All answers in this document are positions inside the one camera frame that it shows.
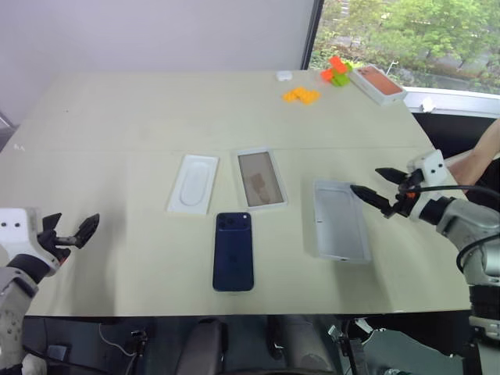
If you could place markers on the dark rounded shape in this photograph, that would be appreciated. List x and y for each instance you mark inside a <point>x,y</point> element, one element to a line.
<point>207,347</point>

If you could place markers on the white earbuds case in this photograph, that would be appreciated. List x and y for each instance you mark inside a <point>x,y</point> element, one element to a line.
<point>284,75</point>

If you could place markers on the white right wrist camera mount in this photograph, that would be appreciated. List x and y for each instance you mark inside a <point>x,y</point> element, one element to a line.
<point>429,168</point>

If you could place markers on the orange print phone box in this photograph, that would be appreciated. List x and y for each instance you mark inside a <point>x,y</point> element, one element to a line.
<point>377,84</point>

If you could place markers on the dark blue smartphone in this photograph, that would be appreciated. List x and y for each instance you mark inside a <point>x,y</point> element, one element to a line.
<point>233,254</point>

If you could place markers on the person's bare forearm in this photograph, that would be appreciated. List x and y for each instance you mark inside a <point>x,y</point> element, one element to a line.
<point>478,150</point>

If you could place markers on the white box insert tray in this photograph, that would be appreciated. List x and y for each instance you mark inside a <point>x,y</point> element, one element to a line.
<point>193,185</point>

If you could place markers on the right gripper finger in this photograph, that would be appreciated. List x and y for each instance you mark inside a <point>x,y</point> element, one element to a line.
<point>394,176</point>
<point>373,197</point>

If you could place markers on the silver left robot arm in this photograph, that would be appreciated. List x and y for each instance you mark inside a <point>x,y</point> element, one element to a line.
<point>15,297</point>

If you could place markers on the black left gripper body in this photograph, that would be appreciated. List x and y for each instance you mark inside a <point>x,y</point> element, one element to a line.
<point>58,243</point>

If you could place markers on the white phone box base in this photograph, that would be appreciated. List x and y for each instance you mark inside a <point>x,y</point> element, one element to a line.
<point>261,177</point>

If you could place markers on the white window latch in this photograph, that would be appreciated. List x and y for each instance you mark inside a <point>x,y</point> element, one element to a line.
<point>427,104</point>

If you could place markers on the white window sill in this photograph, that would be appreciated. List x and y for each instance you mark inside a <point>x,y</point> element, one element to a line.
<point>461,97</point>

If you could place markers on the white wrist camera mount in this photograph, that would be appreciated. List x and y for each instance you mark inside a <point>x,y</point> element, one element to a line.
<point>429,168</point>
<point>15,234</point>

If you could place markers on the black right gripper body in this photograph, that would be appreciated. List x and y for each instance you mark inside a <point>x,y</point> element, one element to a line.
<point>404,204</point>

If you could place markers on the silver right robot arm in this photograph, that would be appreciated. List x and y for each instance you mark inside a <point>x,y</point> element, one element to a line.
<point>468,222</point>

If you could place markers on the white phone box lid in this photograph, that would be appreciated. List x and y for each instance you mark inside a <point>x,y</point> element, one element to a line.
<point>340,222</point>

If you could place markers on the black window frame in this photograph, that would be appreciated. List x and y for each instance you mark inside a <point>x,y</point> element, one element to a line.
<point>312,35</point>

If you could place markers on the yellow toy bricks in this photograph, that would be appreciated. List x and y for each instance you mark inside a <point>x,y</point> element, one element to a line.
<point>301,95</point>

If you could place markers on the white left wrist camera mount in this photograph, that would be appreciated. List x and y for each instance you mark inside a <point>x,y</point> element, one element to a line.
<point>15,234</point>

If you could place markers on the green toy brick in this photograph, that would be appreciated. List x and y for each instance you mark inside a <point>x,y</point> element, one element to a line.
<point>340,81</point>

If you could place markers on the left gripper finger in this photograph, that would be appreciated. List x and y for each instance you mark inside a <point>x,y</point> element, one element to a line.
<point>88,232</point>
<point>51,223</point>

